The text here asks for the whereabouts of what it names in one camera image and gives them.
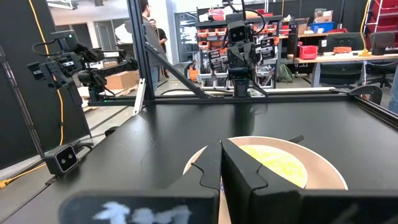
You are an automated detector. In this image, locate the green bag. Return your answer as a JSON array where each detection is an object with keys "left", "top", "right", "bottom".
[{"left": 277, "top": 63, "right": 294, "bottom": 83}]

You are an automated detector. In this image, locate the tan round plate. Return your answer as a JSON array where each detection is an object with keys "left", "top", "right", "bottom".
[{"left": 183, "top": 136, "right": 348, "bottom": 224}]

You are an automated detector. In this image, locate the yellow cable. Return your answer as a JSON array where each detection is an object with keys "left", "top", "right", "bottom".
[
  {"left": 0, "top": 0, "right": 65, "bottom": 190},
  {"left": 357, "top": 0, "right": 373, "bottom": 58}
]

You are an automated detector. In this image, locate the black office chair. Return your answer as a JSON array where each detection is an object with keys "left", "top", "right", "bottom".
[
  {"left": 319, "top": 32, "right": 367, "bottom": 88},
  {"left": 365, "top": 30, "right": 398, "bottom": 90}
]

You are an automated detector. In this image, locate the orange object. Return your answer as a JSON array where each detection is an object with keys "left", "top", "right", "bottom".
[{"left": 333, "top": 46, "right": 353, "bottom": 55}]

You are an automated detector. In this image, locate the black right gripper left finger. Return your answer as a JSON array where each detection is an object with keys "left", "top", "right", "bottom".
[{"left": 169, "top": 141, "right": 222, "bottom": 191}]

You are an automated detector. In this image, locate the black tripod pole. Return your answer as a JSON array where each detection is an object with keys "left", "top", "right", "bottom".
[{"left": 0, "top": 45, "right": 45, "bottom": 158}]

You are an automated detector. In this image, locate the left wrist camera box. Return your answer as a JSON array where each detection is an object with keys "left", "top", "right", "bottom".
[{"left": 228, "top": 21, "right": 249, "bottom": 44}]

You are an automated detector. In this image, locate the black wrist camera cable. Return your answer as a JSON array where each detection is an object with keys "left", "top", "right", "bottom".
[{"left": 222, "top": 0, "right": 267, "bottom": 38}]

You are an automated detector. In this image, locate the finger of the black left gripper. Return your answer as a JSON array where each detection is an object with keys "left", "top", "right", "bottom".
[
  {"left": 228, "top": 45, "right": 243, "bottom": 68},
  {"left": 241, "top": 45, "right": 257, "bottom": 68}
]

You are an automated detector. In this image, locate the brown cardboard box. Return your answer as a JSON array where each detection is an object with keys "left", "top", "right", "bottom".
[
  {"left": 104, "top": 70, "right": 141, "bottom": 91},
  {"left": 313, "top": 8, "right": 333, "bottom": 23}
]

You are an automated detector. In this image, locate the red storage bin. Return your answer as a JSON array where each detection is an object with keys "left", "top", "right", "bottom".
[{"left": 298, "top": 45, "right": 319, "bottom": 60}]

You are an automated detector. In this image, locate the black curved bracket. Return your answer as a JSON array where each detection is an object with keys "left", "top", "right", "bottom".
[{"left": 348, "top": 84, "right": 384, "bottom": 106}]

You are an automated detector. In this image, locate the blue storage bin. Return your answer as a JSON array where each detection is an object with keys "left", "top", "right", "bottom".
[{"left": 309, "top": 21, "right": 336, "bottom": 34}]

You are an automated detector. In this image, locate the black table-level camera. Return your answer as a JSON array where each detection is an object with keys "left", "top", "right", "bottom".
[{"left": 44, "top": 144, "right": 80, "bottom": 176}]

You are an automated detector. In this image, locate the small yellow bowl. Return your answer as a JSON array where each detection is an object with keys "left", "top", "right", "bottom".
[{"left": 239, "top": 144, "right": 308, "bottom": 189}]

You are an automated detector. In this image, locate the person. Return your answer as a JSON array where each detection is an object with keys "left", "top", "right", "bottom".
[
  {"left": 149, "top": 18, "right": 170, "bottom": 78},
  {"left": 139, "top": 0, "right": 167, "bottom": 91}
]

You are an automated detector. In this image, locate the red crate shelf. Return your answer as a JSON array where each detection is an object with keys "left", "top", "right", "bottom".
[{"left": 363, "top": 0, "right": 398, "bottom": 50}]

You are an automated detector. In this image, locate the black partition panel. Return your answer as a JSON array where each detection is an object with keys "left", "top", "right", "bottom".
[{"left": 0, "top": 0, "right": 91, "bottom": 170}]

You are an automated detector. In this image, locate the wooden desk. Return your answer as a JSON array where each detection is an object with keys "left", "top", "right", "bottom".
[{"left": 287, "top": 52, "right": 398, "bottom": 88}]

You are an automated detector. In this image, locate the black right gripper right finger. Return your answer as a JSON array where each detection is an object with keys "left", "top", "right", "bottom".
[{"left": 221, "top": 139, "right": 302, "bottom": 224}]

